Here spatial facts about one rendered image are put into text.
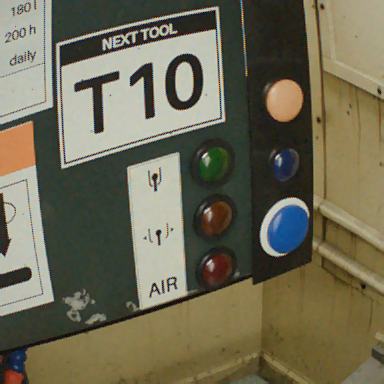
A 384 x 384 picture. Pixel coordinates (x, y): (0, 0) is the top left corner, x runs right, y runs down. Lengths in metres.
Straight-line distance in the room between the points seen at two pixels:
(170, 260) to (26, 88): 0.14
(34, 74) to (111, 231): 0.11
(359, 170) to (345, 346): 0.37
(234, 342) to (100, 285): 1.57
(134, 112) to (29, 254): 0.09
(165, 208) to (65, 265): 0.07
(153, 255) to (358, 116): 1.14
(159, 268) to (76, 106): 0.11
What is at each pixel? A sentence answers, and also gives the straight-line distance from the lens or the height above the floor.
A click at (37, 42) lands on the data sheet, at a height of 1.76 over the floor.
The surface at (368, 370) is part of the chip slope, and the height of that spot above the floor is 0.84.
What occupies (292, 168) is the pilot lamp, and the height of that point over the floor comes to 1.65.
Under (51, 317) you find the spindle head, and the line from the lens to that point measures 0.58.
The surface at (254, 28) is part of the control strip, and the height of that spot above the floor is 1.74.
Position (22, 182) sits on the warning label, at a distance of 0.54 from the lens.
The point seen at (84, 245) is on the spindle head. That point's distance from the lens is 0.57.
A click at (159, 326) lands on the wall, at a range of 2.01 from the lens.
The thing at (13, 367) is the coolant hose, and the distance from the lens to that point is 0.80.
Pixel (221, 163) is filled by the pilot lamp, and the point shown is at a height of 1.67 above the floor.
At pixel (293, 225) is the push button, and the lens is 0.63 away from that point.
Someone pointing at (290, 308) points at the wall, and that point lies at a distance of 2.05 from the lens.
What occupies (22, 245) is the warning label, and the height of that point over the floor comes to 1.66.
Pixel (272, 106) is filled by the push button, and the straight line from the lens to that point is 0.59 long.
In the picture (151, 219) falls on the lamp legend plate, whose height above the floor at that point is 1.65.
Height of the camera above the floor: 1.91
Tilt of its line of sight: 25 degrees down
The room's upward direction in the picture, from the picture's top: 3 degrees counter-clockwise
